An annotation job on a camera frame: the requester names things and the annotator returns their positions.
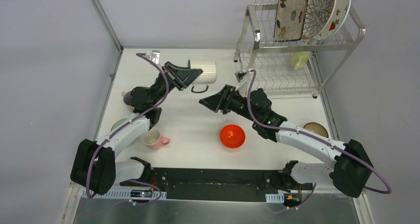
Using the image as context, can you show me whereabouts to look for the steel two-tier dish rack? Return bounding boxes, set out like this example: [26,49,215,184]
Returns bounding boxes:
[233,2,366,98]

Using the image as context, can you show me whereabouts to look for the white mug black handle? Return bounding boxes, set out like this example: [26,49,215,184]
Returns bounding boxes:
[188,60,217,94]

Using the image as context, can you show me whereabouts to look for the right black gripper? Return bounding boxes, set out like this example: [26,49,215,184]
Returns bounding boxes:
[199,84,260,123]

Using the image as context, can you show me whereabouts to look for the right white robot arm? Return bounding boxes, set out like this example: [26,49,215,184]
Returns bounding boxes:
[199,85,373,198]

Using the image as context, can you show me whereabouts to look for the pink mug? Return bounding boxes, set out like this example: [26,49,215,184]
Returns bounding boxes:
[141,128,170,150]

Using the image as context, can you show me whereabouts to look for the brown petal pattern plate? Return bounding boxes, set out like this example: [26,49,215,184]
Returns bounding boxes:
[302,0,335,40]

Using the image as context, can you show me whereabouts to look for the mint green bowl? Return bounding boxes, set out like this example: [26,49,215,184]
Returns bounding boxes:
[110,118,127,132]

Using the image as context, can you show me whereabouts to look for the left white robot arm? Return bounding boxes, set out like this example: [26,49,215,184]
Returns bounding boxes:
[70,61,203,199]

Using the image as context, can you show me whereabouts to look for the orange bowl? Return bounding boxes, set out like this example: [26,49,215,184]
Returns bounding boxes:
[219,124,246,149]

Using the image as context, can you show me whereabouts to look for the watermelon pattern round plate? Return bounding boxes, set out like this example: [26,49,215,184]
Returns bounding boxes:
[314,0,351,41]

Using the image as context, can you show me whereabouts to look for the brown dish under right arm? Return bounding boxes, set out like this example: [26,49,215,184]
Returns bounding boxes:
[303,122,329,138]

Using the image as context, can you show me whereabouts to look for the pale yellow mug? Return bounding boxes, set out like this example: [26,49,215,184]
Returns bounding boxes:
[290,52,311,70]

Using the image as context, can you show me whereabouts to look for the beige cup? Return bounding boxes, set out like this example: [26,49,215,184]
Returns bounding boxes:
[121,91,132,106]

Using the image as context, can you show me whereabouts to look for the square floral plate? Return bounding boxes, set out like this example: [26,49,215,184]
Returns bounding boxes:
[273,0,308,42]

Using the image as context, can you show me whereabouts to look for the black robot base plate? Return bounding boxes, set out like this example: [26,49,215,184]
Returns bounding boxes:
[139,168,313,202]

